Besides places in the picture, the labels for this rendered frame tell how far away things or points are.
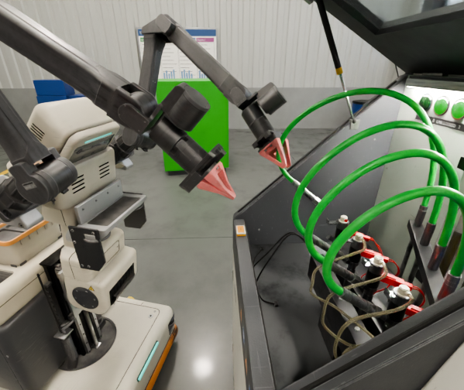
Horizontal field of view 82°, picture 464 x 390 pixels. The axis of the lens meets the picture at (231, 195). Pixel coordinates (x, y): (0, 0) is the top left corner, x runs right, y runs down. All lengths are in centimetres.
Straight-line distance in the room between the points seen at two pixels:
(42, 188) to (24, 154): 8
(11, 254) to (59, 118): 59
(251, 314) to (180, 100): 49
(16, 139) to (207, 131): 334
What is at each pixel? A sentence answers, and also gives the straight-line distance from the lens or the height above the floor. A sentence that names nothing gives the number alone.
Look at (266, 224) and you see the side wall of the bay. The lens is 106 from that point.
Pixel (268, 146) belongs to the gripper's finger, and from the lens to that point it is 75.
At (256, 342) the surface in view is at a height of 95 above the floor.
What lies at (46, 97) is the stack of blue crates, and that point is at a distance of 710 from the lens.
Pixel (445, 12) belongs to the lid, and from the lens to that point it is 77.
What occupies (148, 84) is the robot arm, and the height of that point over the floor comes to 142.
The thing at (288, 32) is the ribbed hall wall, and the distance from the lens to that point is 725.
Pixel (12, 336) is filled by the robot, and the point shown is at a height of 63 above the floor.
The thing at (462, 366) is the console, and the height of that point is 112.
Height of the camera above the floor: 147
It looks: 26 degrees down
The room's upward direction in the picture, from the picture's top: straight up
